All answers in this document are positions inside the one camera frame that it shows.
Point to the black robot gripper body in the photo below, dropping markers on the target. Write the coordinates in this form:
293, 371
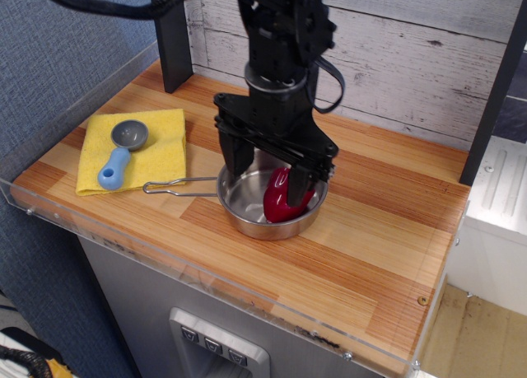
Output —
281, 125

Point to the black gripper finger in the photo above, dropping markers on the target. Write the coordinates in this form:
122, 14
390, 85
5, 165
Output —
301, 185
237, 152

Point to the red toy beet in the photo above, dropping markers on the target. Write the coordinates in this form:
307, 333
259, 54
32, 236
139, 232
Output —
275, 206

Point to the small steel pot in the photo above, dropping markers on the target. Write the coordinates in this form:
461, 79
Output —
243, 197

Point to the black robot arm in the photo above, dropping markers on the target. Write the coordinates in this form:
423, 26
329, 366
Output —
287, 39

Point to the clear acrylic guard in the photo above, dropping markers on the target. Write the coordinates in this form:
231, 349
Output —
46, 89

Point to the blue grey toy scoop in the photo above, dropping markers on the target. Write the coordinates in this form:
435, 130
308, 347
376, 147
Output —
128, 136

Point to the grey toy fridge cabinet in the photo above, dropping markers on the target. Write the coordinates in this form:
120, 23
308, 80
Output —
141, 298

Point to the silver dispenser panel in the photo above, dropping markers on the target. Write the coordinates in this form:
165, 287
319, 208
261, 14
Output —
206, 350

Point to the white ribbed appliance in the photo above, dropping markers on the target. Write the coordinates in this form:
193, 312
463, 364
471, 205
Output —
488, 258

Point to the yellow black object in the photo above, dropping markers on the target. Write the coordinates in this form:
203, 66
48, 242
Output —
54, 369

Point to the left black shelf post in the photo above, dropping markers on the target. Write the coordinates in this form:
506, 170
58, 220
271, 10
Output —
174, 49

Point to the black shelf post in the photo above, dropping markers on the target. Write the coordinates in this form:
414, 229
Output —
500, 87
174, 49

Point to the right black shelf post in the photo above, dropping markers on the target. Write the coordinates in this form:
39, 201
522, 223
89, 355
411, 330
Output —
500, 87

